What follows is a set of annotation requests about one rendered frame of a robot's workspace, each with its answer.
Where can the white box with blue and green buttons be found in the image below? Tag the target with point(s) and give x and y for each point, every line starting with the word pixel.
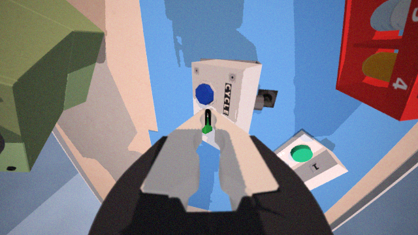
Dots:
pixel 229 87

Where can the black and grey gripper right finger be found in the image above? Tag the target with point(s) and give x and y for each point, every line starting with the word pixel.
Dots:
pixel 247 167

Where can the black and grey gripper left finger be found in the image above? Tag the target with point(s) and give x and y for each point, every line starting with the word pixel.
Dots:
pixel 169 168

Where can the blue flat mat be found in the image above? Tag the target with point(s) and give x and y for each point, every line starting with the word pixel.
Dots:
pixel 298 42

